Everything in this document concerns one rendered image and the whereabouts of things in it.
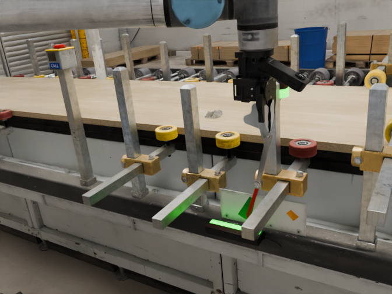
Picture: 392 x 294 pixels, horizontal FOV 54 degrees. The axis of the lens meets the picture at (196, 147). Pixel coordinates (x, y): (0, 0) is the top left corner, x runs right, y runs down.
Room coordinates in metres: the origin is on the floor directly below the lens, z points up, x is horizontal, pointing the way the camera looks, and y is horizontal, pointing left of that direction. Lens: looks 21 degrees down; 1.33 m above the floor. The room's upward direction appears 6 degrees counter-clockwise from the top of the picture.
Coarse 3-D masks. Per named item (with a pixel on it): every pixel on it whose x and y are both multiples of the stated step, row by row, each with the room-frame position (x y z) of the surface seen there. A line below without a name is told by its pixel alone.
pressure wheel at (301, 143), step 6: (300, 138) 1.09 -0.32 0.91; (306, 138) 1.08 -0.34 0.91; (294, 144) 1.05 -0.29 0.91; (300, 144) 1.05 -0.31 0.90; (306, 144) 1.05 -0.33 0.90; (312, 144) 1.03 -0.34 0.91; (294, 150) 1.03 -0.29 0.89; (300, 150) 1.02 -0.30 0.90; (306, 150) 1.01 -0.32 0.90; (312, 150) 1.02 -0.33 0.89; (294, 156) 1.03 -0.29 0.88; (300, 156) 1.02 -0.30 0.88; (306, 156) 1.01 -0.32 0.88; (312, 156) 1.02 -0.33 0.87
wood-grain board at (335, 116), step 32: (0, 96) 2.29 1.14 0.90; (32, 96) 2.19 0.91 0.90; (96, 96) 2.02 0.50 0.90; (160, 96) 1.87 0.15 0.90; (224, 96) 1.74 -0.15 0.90; (288, 96) 1.62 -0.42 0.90; (320, 96) 1.57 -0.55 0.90; (352, 96) 1.52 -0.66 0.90; (224, 128) 1.27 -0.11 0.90; (256, 128) 1.24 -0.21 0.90; (288, 128) 1.21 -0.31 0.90; (320, 128) 1.18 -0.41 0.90; (352, 128) 1.15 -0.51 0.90
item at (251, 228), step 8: (296, 160) 1.03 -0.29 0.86; (304, 160) 1.03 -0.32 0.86; (288, 168) 0.99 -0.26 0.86; (296, 168) 0.98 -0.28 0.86; (304, 168) 1.02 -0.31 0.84; (280, 184) 0.89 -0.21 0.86; (288, 184) 0.90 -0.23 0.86; (272, 192) 0.85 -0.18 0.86; (280, 192) 0.85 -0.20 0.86; (288, 192) 0.89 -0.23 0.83; (264, 200) 0.82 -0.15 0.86; (272, 200) 0.82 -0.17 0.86; (280, 200) 0.84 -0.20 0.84; (256, 208) 0.78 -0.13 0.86; (264, 208) 0.78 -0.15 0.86; (272, 208) 0.80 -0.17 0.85; (256, 216) 0.75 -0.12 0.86; (264, 216) 0.75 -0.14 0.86; (248, 224) 0.72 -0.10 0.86; (256, 224) 0.72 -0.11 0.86; (264, 224) 0.75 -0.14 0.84; (248, 232) 0.71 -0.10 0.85; (256, 232) 0.71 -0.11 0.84
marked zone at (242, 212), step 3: (249, 198) 0.97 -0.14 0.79; (246, 201) 0.97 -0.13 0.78; (249, 201) 0.97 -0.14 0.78; (246, 204) 0.97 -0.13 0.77; (249, 204) 0.97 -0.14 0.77; (243, 207) 0.98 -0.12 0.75; (246, 207) 0.97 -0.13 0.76; (240, 210) 0.98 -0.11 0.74; (243, 210) 0.98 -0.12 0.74; (246, 210) 0.97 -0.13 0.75; (252, 210) 0.96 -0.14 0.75; (240, 213) 0.98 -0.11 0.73; (243, 213) 0.98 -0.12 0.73; (246, 213) 0.97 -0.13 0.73; (243, 216) 0.98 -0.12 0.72; (246, 216) 0.97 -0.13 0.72; (246, 219) 0.97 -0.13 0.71
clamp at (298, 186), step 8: (256, 176) 0.96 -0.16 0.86; (264, 176) 0.94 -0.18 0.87; (272, 176) 0.93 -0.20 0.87; (280, 176) 0.92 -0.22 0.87; (288, 176) 0.91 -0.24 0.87; (304, 176) 0.91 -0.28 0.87; (264, 184) 0.94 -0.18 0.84; (272, 184) 0.93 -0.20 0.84; (296, 184) 0.89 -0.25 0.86; (304, 184) 0.90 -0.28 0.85; (296, 192) 0.89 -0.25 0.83; (304, 192) 0.90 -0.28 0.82
